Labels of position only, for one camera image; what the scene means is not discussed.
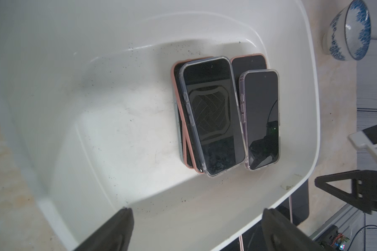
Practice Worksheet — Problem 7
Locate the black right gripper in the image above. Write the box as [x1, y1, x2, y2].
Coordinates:
[315, 170, 377, 214]

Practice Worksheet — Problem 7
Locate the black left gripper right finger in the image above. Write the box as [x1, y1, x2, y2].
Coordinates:
[261, 209, 324, 251]

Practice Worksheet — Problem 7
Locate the blue white ceramic bowl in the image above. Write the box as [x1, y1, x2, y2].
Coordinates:
[322, 1, 371, 61]

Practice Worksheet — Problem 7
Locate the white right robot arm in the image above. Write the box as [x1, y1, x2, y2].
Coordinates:
[315, 125, 377, 214]

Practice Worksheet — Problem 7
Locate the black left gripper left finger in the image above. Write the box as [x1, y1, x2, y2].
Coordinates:
[74, 208, 134, 251]

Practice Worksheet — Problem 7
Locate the aluminium rail front frame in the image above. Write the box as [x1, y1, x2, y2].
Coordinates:
[310, 204, 364, 241]

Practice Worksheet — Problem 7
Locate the phone with purple clear case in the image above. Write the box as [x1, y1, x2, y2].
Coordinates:
[239, 69, 280, 170]

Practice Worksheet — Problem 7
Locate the white plastic storage box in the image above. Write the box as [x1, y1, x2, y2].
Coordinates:
[0, 1, 320, 251]

